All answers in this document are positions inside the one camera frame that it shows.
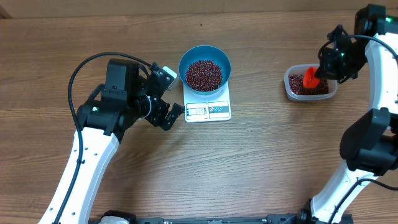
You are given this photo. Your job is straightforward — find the blue plastic bowl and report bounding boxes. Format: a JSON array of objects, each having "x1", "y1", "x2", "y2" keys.
[{"x1": 178, "y1": 45, "x2": 231, "y2": 95}]

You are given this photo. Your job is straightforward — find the orange measuring scoop blue handle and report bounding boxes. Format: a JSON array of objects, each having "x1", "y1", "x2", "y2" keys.
[{"x1": 303, "y1": 67, "x2": 320, "y2": 88}]

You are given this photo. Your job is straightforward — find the red adzuki beans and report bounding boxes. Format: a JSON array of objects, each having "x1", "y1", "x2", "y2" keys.
[{"x1": 185, "y1": 59, "x2": 329, "y2": 96}]

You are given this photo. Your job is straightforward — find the white digital kitchen scale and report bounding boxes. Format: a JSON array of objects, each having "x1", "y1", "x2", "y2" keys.
[{"x1": 183, "y1": 83, "x2": 232, "y2": 123}]

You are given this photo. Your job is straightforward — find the clear plastic bean container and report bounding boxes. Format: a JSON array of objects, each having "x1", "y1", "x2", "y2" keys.
[{"x1": 284, "y1": 64, "x2": 338, "y2": 101}]

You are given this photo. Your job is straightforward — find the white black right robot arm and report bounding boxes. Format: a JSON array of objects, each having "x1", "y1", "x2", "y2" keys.
[{"x1": 289, "y1": 4, "x2": 397, "y2": 223}]

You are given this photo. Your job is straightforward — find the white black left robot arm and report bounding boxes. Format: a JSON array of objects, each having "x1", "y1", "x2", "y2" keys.
[{"x1": 40, "y1": 58, "x2": 183, "y2": 223}]

